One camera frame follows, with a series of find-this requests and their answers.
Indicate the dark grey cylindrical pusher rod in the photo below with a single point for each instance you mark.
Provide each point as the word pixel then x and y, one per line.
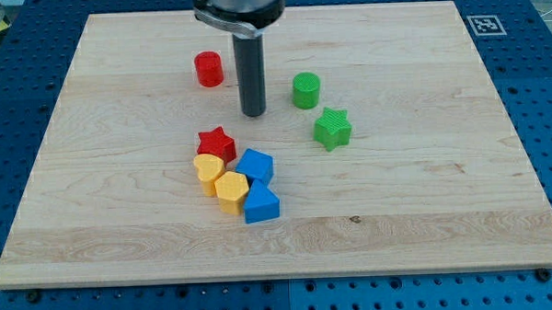
pixel 250 74

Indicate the red star block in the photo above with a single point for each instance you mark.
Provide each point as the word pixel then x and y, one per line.
pixel 216 142

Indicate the green star block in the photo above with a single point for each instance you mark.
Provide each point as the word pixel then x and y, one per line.
pixel 332 128

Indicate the red cylinder block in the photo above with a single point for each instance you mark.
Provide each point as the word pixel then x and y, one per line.
pixel 209 69

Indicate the green cylinder block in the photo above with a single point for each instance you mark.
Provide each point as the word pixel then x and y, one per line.
pixel 306 90

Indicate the blue cube block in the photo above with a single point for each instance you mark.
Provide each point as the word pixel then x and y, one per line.
pixel 256 165

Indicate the yellow heart block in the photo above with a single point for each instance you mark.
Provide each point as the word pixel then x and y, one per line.
pixel 209 169

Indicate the yellow hexagon block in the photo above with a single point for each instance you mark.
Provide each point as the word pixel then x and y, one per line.
pixel 232 189

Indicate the blue triangle block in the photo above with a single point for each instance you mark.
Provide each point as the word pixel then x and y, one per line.
pixel 261 204

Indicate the light wooden board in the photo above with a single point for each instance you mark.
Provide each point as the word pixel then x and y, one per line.
pixel 435 178

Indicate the white fiducial marker tag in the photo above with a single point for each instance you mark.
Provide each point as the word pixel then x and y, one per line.
pixel 486 25

